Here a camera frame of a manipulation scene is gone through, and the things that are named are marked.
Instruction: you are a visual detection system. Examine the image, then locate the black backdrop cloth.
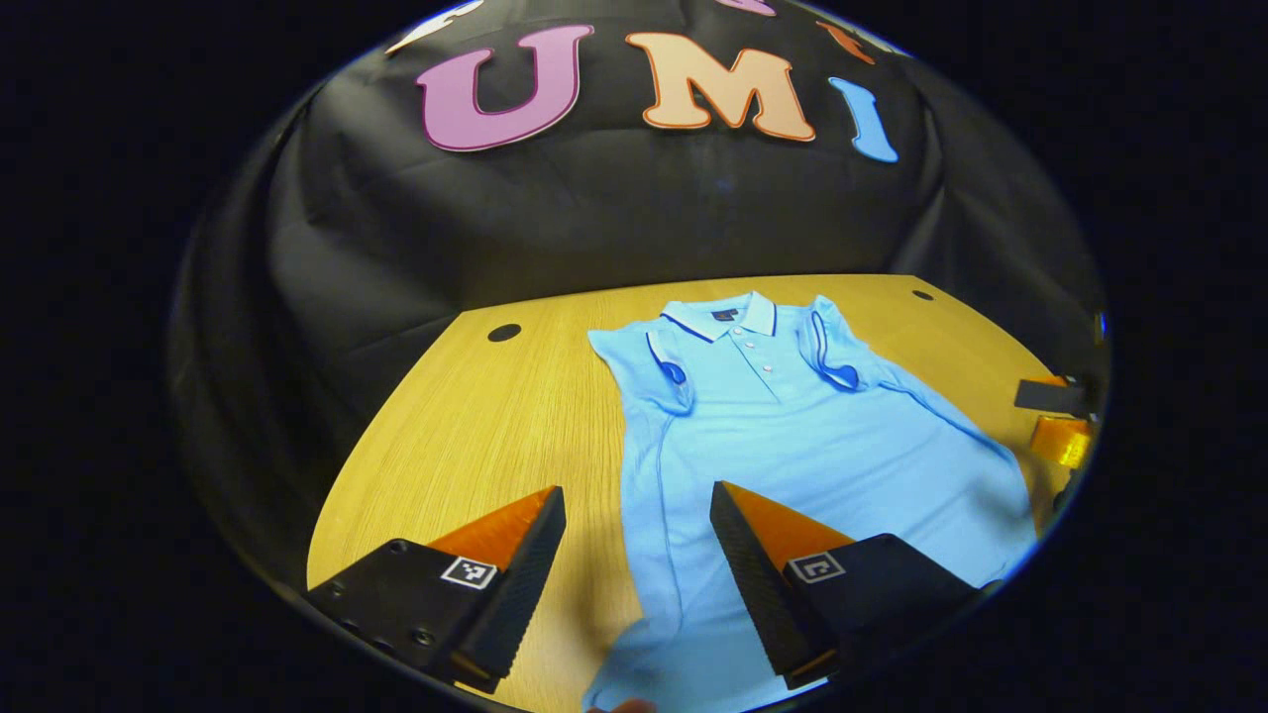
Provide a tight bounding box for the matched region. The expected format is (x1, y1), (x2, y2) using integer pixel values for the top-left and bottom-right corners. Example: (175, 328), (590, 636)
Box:
(168, 0), (1110, 595)

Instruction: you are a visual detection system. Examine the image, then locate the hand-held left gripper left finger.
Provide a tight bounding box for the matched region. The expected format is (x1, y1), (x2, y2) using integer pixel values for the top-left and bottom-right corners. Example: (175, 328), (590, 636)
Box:
(307, 485), (568, 694)

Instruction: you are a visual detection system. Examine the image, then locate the light blue polo T-shirt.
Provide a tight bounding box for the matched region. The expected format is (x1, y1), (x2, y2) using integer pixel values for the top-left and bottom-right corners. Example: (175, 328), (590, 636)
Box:
(580, 290), (1039, 713)

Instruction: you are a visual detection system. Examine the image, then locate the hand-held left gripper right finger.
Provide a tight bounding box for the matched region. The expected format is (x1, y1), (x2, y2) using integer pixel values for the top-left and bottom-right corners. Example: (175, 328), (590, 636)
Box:
(709, 481), (997, 691)

